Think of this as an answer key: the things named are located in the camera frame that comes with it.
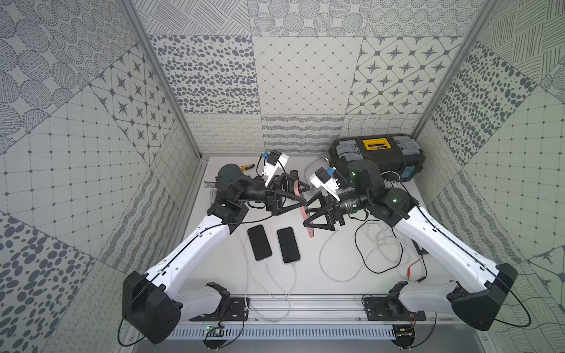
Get yellow black pliers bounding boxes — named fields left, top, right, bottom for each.
left=240, top=163, right=255, bottom=171

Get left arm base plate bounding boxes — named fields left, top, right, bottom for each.
left=190, top=297, right=250, bottom=322

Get white charging cable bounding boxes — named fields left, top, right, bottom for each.
left=264, top=261, right=297, bottom=310
left=241, top=257, right=292, bottom=324
left=318, top=229, right=380, bottom=283

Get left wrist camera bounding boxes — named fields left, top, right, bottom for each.
left=262, top=149, right=289, bottom=177

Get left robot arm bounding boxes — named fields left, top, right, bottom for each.
left=122, top=163, right=310, bottom=344

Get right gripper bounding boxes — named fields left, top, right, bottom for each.
left=300, top=189, right=371, bottom=232

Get black phone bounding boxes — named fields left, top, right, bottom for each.
left=247, top=224, right=272, bottom=261
left=277, top=227, right=301, bottom=264

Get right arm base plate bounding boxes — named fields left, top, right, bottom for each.
left=361, top=296, right=427, bottom=322

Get black yellow toolbox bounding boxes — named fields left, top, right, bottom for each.
left=329, top=134, right=425, bottom=182

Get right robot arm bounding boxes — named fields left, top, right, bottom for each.
left=303, top=160, right=518, bottom=331

